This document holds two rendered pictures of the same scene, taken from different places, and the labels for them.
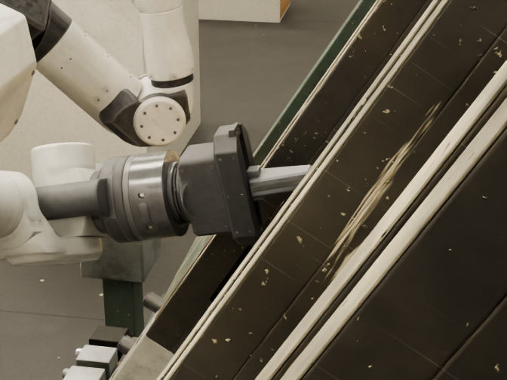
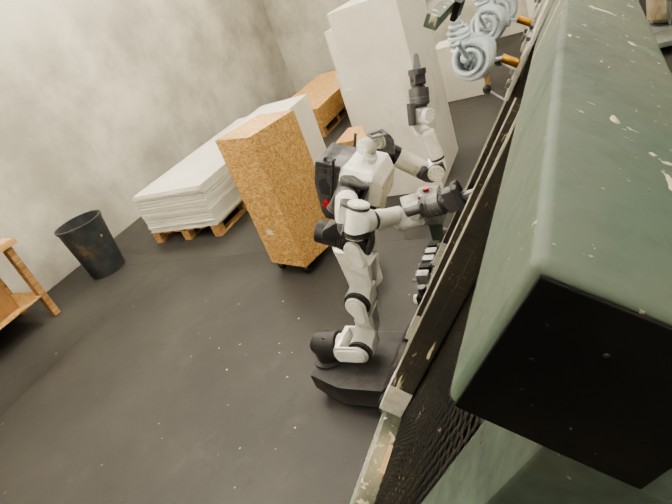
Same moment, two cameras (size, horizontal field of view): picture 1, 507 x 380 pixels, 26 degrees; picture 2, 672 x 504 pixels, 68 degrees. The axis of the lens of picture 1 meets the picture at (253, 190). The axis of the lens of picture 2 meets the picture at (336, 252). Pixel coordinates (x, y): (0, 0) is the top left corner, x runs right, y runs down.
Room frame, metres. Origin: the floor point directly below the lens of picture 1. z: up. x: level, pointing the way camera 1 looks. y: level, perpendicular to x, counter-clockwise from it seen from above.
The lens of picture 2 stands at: (-0.61, -0.13, 2.06)
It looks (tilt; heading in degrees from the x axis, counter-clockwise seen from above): 28 degrees down; 22
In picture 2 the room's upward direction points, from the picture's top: 21 degrees counter-clockwise
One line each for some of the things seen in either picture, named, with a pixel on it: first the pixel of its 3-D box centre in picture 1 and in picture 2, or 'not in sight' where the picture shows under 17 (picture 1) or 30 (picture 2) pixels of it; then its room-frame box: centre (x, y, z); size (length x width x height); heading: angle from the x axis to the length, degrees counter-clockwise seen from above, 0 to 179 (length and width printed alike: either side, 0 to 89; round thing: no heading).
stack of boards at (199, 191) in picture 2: not in sight; (231, 168); (5.03, 3.11, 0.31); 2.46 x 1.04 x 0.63; 170
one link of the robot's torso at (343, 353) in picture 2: not in sight; (356, 343); (1.41, 0.78, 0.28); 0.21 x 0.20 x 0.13; 79
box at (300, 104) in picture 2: not in sight; (280, 154); (4.56, 2.18, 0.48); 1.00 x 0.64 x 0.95; 170
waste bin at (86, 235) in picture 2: not in sight; (93, 246); (3.51, 4.29, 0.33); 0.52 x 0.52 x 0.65
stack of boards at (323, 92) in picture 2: not in sight; (322, 101); (7.66, 2.45, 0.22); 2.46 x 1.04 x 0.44; 170
